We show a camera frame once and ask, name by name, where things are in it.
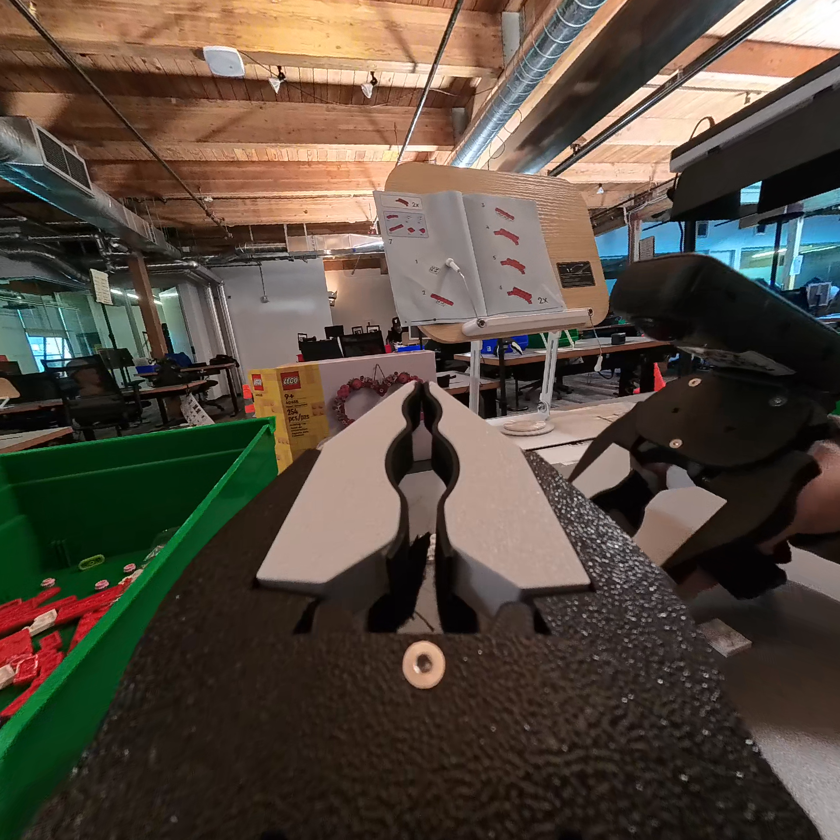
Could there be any spiral metal ceiling duct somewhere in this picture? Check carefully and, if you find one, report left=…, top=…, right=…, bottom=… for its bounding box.
left=448, top=0, right=608, bottom=169

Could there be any pile of red lego pieces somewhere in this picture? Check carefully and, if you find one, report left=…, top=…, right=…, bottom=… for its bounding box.
left=0, top=566, right=144, bottom=718

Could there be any instruction booklet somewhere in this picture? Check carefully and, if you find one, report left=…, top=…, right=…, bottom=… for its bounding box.
left=372, top=190, right=567, bottom=327

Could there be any wooden book stand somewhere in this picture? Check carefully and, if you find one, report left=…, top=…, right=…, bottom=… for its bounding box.
left=384, top=162, right=610, bottom=437

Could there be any green plastic bin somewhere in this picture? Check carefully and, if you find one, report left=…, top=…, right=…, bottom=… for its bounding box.
left=0, top=416, right=280, bottom=840

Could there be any lego set box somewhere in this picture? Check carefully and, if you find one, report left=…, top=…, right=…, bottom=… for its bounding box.
left=247, top=350, right=439, bottom=475

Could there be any rectangular metal vent duct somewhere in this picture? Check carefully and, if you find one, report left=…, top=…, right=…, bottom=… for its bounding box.
left=0, top=116, right=186, bottom=261

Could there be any long background desk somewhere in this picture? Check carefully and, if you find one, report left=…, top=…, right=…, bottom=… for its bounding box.
left=453, top=336, right=677, bottom=370

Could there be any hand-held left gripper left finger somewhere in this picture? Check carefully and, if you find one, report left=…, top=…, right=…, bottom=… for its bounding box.
left=256, top=381, right=426, bottom=598

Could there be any black office chair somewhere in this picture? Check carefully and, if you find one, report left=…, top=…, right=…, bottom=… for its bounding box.
left=61, top=356, right=144, bottom=442

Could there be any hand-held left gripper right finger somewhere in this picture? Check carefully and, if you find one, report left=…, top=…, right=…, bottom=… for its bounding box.
left=423, top=381, right=593, bottom=613

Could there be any white ceiling access point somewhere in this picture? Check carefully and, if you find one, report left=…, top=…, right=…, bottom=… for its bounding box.
left=201, top=45, right=246, bottom=78

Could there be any person's right hand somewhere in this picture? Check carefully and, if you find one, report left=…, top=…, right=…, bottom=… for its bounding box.
left=796, top=438, right=840, bottom=544

